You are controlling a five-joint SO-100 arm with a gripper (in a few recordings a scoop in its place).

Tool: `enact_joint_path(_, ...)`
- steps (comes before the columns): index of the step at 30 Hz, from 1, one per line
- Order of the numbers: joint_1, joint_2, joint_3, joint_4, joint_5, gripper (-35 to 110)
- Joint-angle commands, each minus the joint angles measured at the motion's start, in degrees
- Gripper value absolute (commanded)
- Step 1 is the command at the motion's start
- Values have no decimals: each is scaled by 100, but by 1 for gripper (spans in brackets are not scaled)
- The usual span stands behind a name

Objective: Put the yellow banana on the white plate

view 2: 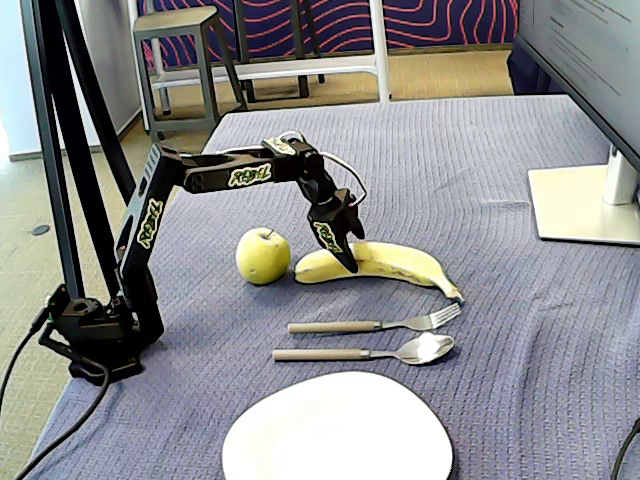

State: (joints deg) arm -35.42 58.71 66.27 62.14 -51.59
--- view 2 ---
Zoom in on yellow banana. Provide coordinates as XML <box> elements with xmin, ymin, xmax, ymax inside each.
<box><xmin>293</xmin><ymin>241</ymin><xmax>466</xmax><ymax>304</ymax></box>

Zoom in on white plate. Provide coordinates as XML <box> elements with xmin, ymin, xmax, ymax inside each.
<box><xmin>222</xmin><ymin>370</ymin><xmax>455</xmax><ymax>480</ymax></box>

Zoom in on green apple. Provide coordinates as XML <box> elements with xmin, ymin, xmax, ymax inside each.
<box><xmin>235</xmin><ymin>227</ymin><xmax>293</xmax><ymax>286</ymax></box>

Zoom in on blue woven table cloth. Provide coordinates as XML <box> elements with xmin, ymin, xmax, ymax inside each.
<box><xmin>29</xmin><ymin>94</ymin><xmax>640</xmax><ymax>480</ymax></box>

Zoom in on black chair legs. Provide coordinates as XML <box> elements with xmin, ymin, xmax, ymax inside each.
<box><xmin>233</xmin><ymin>0</ymin><xmax>327</xmax><ymax>104</ymax></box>

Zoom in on purple panel with pink lines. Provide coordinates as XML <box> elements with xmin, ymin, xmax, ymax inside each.
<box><xmin>137</xmin><ymin>0</ymin><xmax>520</xmax><ymax>69</ymax></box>

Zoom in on grey metal stool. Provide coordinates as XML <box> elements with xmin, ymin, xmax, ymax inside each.
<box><xmin>132</xmin><ymin>4</ymin><xmax>250</xmax><ymax>161</ymax></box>

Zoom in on black tripod stand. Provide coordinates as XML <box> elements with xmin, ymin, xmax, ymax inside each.
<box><xmin>19</xmin><ymin>0</ymin><xmax>139</xmax><ymax>301</ymax></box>

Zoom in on computer monitor with silver stand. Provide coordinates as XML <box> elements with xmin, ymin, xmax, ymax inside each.
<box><xmin>514</xmin><ymin>0</ymin><xmax>640</xmax><ymax>246</ymax></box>

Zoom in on fork with beige handle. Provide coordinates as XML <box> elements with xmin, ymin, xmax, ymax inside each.
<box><xmin>287</xmin><ymin>301</ymin><xmax>463</xmax><ymax>336</ymax></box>

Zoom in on spoon with beige handle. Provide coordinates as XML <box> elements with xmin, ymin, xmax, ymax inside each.
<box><xmin>272</xmin><ymin>331</ymin><xmax>456</xmax><ymax>365</ymax></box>

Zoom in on white metal frame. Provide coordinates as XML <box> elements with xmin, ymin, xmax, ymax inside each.
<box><xmin>149</xmin><ymin>0</ymin><xmax>392</xmax><ymax>104</ymax></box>

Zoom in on black cable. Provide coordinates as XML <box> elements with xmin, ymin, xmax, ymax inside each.
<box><xmin>0</xmin><ymin>309</ymin><xmax>51</xmax><ymax>416</ymax></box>
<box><xmin>12</xmin><ymin>359</ymin><xmax>110</xmax><ymax>480</ymax></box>
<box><xmin>610</xmin><ymin>417</ymin><xmax>640</xmax><ymax>480</ymax></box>

